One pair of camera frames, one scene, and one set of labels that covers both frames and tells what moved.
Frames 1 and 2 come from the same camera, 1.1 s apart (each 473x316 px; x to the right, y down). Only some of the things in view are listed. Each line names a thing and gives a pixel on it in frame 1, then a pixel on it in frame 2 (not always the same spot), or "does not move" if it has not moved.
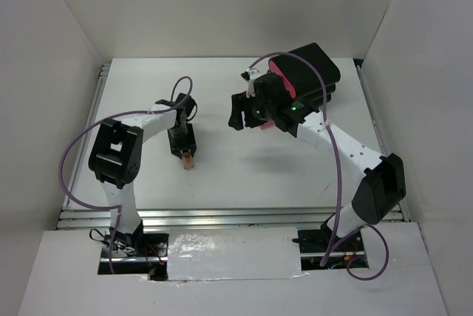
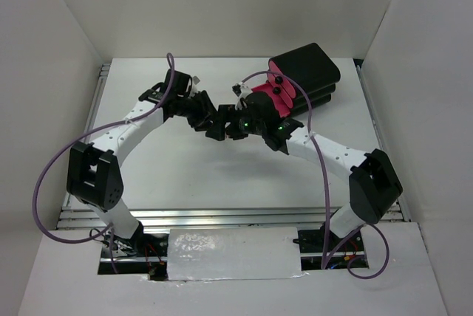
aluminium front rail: (217, 218) does not move
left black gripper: (189, 143) → (207, 111)
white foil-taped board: (196, 254) does not move
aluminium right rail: (370, 105) does not move
